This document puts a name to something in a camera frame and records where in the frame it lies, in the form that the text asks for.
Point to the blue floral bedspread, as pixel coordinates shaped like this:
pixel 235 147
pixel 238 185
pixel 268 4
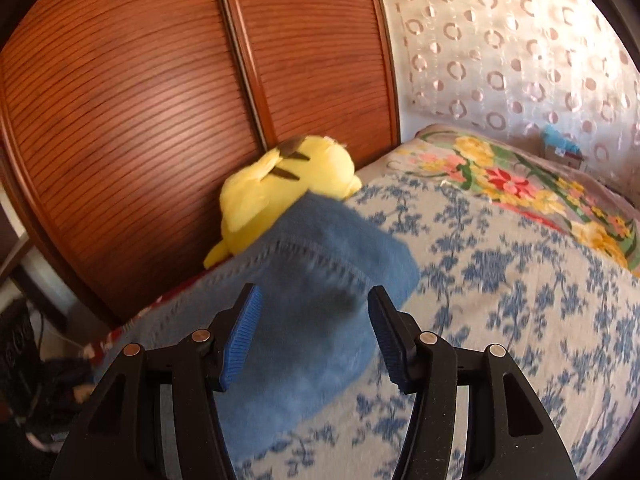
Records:
pixel 500 310

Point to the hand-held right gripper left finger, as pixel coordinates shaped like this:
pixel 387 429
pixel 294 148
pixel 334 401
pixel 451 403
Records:
pixel 242 340

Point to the wooden headboard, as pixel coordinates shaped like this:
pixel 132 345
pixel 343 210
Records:
pixel 125 110

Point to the dark clutter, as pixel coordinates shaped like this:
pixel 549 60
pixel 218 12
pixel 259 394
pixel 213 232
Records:
pixel 55 400

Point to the blue denim pants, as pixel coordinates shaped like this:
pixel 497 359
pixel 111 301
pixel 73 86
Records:
pixel 310 270

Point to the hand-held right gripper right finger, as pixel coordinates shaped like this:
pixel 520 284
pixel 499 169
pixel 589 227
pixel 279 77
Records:
pixel 387 340

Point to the colourful floral blanket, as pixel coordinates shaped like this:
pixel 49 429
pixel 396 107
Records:
pixel 500 180

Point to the circle-patterned sheer curtain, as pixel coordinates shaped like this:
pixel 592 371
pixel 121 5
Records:
pixel 500 35

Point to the cardboard box with blue bag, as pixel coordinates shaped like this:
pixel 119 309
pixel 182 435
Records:
pixel 560 147

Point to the yellow plush toy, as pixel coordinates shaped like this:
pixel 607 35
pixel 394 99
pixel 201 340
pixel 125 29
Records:
pixel 260 195

